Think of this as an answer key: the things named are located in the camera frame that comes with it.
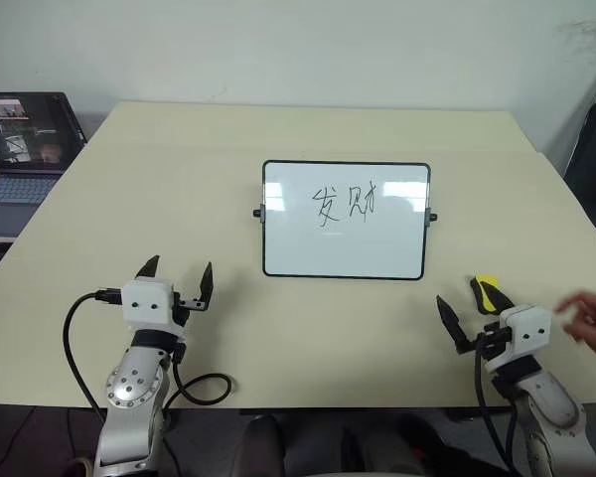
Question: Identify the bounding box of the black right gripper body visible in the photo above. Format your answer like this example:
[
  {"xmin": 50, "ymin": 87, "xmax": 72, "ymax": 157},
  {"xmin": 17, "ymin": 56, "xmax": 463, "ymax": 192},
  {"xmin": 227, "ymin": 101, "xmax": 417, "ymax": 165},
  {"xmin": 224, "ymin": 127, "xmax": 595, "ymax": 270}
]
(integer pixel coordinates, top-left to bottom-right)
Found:
[{"xmin": 469, "ymin": 321, "xmax": 512, "ymax": 356}]

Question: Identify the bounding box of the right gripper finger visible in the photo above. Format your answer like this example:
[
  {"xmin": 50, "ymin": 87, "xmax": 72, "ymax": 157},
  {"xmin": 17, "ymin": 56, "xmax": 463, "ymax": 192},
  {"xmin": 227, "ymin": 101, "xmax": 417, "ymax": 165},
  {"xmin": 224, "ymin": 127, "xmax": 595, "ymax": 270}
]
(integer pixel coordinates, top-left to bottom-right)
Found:
[
  {"xmin": 489, "ymin": 287, "xmax": 518, "ymax": 316},
  {"xmin": 435, "ymin": 294, "xmax": 474, "ymax": 356}
]

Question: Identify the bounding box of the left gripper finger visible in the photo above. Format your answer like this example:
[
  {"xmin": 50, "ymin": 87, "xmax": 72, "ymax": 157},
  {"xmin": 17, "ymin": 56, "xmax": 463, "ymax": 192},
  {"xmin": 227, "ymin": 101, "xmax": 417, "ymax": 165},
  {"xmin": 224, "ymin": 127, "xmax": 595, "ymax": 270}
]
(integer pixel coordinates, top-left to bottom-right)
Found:
[
  {"xmin": 193, "ymin": 261, "xmax": 215, "ymax": 313},
  {"xmin": 133, "ymin": 254, "xmax": 162, "ymax": 280}
]

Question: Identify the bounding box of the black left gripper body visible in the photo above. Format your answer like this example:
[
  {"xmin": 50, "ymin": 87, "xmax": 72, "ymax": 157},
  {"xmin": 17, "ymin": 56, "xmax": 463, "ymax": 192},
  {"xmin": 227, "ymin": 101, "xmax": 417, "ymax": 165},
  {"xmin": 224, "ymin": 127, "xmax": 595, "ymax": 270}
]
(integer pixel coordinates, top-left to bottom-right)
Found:
[{"xmin": 171, "ymin": 291, "xmax": 197, "ymax": 327}]

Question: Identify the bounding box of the yellow and black eraser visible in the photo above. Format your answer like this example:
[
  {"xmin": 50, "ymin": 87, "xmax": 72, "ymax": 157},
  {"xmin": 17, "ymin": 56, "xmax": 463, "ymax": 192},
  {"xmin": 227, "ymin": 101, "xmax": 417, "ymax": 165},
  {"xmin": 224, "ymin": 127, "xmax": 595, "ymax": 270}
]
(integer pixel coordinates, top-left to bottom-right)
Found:
[{"xmin": 468, "ymin": 273, "xmax": 502, "ymax": 315}]

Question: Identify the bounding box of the person's bare hand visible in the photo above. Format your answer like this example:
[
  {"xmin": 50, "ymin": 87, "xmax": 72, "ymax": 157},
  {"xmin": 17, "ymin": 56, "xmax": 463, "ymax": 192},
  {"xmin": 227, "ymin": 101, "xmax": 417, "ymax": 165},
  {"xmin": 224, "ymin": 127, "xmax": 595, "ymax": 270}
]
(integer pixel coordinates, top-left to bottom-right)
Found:
[{"xmin": 553, "ymin": 289, "xmax": 596, "ymax": 360}]

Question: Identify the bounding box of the small black-framed whiteboard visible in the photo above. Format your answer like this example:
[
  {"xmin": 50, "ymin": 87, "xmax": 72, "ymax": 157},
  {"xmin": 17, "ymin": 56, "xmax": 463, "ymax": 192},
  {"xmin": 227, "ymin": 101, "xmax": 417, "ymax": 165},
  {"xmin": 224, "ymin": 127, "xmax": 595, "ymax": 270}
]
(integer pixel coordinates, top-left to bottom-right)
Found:
[{"xmin": 251, "ymin": 159, "xmax": 440, "ymax": 281}]

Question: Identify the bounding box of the dark rounded shape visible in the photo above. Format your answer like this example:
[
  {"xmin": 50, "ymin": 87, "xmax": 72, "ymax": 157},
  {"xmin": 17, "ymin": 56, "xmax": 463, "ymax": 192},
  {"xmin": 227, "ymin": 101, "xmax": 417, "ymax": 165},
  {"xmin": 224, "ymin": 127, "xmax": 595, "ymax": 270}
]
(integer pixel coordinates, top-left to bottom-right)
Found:
[{"xmin": 227, "ymin": 413, "xmax": 287, "ymax": 477}]

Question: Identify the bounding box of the open grey laptop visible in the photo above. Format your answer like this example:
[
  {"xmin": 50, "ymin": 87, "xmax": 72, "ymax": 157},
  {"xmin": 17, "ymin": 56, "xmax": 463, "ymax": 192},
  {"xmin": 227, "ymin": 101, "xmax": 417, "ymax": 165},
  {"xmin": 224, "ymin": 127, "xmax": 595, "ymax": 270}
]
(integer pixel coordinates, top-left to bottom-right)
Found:
[{"xmin": 0, "ymin": 90, "xmax": 88, "ymax": 245}]

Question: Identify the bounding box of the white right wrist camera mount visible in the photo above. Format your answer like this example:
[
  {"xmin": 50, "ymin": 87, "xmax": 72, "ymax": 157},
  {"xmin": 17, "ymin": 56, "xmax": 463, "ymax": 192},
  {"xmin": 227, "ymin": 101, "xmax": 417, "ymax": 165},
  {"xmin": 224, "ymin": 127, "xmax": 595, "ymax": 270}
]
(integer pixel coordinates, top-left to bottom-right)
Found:
[{"xmin": 484, "ymin": 303, "xmax": 553, "ymax": 372}]

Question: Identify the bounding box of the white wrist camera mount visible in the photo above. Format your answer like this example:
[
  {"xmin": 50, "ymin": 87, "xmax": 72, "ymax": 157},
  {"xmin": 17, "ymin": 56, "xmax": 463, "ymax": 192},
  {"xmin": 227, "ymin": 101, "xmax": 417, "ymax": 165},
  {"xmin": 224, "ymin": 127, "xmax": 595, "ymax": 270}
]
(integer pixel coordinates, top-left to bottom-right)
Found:
[
  {"xmin": 120, "ymin": 279, "xmax": 191, "ymax": 333},
  {"xmin": 484, "ymin": 303, "xmax": 553, "ymax": 372}
]

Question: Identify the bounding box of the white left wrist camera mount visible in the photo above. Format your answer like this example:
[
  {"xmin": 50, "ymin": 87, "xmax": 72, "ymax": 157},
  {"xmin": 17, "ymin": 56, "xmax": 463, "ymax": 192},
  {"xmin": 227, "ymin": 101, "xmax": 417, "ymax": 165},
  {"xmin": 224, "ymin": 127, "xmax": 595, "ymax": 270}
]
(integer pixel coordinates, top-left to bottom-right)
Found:
[{"xmin": 120, "ymin": 279, "xmax": 191, "ymax": 333}]

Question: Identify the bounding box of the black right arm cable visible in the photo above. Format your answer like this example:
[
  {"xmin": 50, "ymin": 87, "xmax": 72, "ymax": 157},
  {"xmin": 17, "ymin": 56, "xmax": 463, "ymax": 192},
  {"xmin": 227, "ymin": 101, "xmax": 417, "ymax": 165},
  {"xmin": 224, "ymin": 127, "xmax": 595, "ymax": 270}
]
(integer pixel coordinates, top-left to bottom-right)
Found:
[{"xmin": 473, "ymin": 333, "xmax": 521, "ymax": 477}]

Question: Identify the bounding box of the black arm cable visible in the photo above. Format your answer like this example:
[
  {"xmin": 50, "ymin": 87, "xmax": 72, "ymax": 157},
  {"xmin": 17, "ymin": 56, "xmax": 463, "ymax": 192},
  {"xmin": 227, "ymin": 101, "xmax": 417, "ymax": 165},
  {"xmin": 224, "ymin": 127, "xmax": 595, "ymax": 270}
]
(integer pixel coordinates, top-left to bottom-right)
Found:
[
  {"xmin": 473, "ymin": 333, "xmax": 521, "ymax": 477},
  {"xmin": 63, "ymin": 287, "xmax": 232, "ymax": 423}
]

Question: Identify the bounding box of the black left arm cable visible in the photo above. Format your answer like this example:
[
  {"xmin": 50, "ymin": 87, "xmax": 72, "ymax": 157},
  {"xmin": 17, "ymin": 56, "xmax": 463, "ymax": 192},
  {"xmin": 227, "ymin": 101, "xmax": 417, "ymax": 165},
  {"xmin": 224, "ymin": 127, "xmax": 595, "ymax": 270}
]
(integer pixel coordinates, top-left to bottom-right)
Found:
[{"xmin": 63, "ymin": 287, "xmax": 232, "ymax": 423}]

